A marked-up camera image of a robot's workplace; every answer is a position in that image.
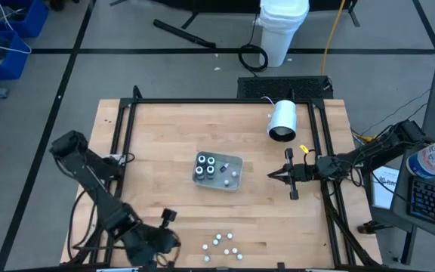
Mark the white paper sheet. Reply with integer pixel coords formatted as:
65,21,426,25
370,165,400,210

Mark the black coiled cable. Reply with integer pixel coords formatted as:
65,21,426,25
238,13,270,76

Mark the black aluminium table frame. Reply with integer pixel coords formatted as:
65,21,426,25
60,85,383,272

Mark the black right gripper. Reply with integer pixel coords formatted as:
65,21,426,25
267,147,319,201

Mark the white plastic bin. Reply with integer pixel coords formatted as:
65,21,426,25
192,150,244,192

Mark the black tube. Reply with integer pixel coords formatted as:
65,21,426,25
153,18,218,49

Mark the black stand leg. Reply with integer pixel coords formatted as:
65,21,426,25
347,0,361,28

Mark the black clamp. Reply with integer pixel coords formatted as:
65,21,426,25
356,221,394,235

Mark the black perforated computer case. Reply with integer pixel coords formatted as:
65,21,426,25
236,75,334,100

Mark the black backlit keyboard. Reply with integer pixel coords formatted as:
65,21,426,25
407,177,435,232

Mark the yellow cable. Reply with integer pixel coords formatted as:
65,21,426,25
320,0,347,76

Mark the black power cable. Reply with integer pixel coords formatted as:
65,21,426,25
66,184,103,261

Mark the white wipes canister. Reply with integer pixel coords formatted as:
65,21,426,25
406,132,435,180

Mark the white plastic trash can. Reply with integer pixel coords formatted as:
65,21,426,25
255,0,311,68

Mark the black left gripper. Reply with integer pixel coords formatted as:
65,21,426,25
134,209,180,268

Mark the black equipment stand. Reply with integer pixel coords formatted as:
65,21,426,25
110,0,264,30

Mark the blue plastic storage bin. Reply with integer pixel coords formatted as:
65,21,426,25
0,30,32,82
0,0,50,39

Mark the grey keyboard desk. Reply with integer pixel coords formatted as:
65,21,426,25
390,139,435,249

